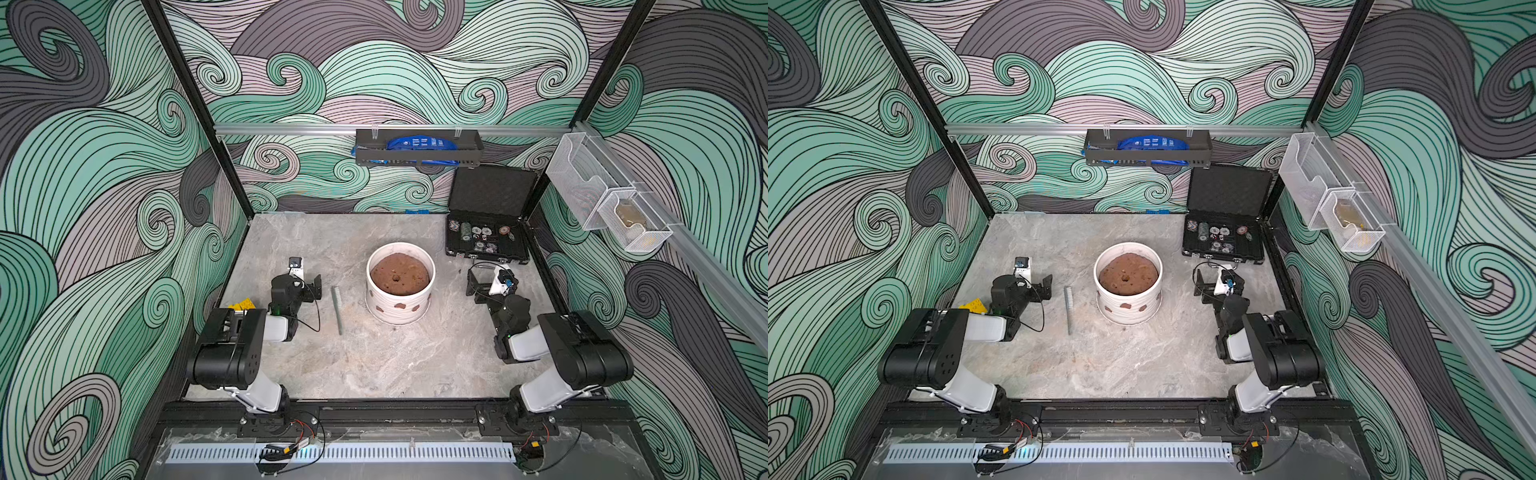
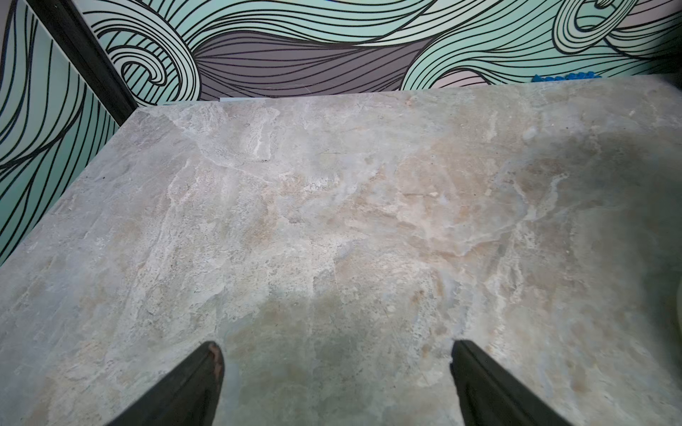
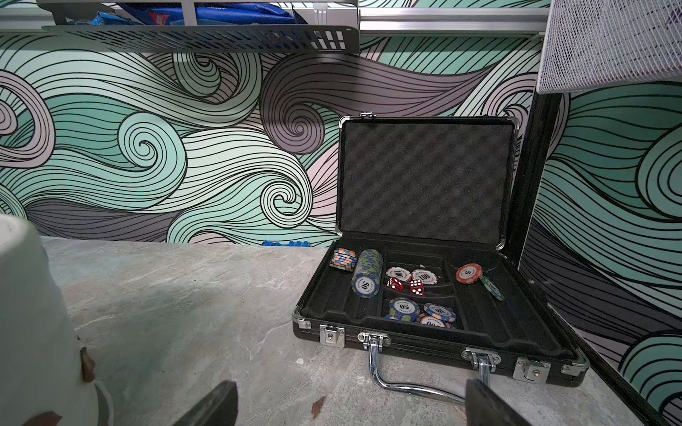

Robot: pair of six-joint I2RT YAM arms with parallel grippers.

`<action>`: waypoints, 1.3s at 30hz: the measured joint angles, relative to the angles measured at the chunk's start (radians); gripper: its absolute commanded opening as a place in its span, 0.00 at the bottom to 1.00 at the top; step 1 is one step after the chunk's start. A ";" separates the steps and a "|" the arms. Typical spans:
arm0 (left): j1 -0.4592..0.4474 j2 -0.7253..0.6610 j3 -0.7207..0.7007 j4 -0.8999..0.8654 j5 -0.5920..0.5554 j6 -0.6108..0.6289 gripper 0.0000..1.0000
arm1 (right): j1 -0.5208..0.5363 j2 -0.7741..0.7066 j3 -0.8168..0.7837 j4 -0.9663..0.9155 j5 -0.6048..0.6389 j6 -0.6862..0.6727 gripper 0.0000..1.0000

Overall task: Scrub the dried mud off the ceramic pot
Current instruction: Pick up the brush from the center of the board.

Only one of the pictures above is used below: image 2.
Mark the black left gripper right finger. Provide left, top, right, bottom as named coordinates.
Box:
left=450, top=340, right=568, bottom=426

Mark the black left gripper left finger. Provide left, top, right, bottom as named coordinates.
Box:
left=110, top=341, right=225, bottom=426

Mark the black corner frame post left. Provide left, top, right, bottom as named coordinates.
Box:
left=28, top=0, right=138, bottom=125

